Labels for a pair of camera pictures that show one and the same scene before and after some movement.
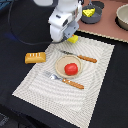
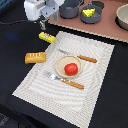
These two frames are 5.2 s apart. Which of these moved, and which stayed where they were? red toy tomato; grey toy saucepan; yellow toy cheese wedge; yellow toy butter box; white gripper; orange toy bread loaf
Moved: white gripper; yellow toy butter box
Stayed: orange toy bread loaf; red toy tomato; grey toy saucepan; yellow toy cheese wedge
